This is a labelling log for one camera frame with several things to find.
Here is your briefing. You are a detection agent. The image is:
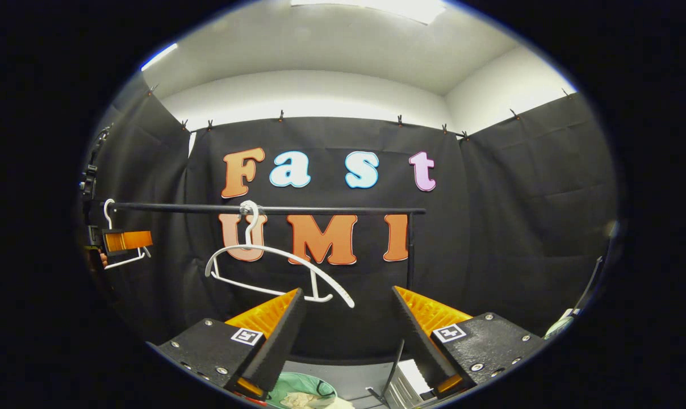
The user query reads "black clothes rack rail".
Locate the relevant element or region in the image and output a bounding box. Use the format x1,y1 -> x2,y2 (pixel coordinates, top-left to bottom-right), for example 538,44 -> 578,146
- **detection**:
102,202 -> 427,290

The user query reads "white plastic hanger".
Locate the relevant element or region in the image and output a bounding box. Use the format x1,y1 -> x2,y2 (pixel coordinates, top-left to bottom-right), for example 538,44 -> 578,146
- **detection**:
205,200 -> 356,309
102,199 -> 152,270

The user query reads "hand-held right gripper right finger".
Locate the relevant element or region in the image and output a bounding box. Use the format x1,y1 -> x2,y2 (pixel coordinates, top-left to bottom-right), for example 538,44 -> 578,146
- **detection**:
392,286 -> 548,398

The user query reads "wide ceiling light panel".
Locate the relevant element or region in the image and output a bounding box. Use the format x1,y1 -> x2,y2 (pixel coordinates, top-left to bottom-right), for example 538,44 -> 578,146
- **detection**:
291,0 -> 447,25

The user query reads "narrow ceiling light strip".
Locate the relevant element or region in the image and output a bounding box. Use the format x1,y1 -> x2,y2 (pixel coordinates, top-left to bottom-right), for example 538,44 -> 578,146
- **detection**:
140,43 -> 179,72

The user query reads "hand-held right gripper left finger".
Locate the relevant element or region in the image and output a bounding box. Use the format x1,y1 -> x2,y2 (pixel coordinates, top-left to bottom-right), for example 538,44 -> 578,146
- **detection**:
148,288 -> 308,401

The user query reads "cream collared shirt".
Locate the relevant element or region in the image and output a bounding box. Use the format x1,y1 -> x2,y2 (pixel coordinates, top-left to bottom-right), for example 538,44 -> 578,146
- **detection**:
279,391 -> 355,409

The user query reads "green laundry hamper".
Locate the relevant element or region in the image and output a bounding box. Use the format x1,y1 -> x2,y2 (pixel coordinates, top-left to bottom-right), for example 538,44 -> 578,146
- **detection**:
263,372 -> 355,409

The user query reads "black backdrop cloth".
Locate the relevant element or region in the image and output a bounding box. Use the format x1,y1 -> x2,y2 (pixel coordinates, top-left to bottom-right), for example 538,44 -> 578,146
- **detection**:
82,74 -> 619,364

